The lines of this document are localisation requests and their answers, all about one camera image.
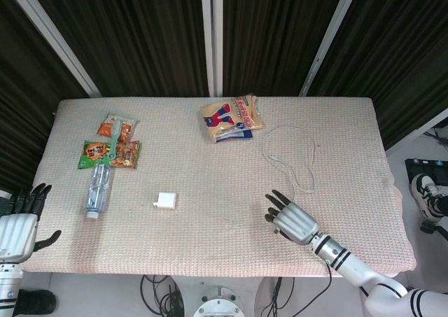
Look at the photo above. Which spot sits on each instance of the small orange snack packet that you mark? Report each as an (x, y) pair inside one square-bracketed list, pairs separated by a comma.
[(105, 129)]

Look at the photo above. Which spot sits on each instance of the black shoe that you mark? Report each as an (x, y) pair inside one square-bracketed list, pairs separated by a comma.
[(35, 301)]

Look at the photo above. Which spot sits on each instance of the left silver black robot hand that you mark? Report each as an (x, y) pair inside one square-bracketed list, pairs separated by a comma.
[(19, 233)]

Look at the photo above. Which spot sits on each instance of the black chair base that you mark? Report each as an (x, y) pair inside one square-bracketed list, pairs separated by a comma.
[(432, 227)]

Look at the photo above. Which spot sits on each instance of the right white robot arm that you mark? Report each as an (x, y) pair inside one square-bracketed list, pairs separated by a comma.
[(353, 264)]

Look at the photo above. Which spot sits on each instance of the white black sneaker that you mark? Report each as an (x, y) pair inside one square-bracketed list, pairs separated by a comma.
[(425, 191)]

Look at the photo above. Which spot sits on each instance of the black flat device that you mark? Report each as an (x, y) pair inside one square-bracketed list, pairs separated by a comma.
[(420, 166)]

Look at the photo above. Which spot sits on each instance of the white metal frame post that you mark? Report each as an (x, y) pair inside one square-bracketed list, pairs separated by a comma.
[(332, 33), (213, 33), (52, 30)]

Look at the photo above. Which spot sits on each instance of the beige waffle table cloth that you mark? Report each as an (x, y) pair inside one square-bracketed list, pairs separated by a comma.
[(217, 240)]

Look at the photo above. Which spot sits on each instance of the orange brown snack packet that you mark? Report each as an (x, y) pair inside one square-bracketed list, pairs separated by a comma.
[(127, 154)]

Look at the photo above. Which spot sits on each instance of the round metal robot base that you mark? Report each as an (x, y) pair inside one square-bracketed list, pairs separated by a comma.
[(218, 304)]

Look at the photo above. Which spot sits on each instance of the clear plastic water bottle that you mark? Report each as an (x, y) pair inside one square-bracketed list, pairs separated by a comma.
[(98, 191)]

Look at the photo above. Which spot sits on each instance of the small white charger block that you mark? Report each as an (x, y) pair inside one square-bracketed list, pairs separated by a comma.
[(167, 201)]

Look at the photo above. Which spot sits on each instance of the black pleated curtain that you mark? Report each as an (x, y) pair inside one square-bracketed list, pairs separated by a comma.
[(140, 33)]

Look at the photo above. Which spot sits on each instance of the green snack packet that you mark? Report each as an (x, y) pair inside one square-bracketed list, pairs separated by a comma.
[(91, 154)]

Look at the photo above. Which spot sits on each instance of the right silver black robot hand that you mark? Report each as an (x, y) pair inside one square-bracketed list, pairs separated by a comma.
[(295, 222)]

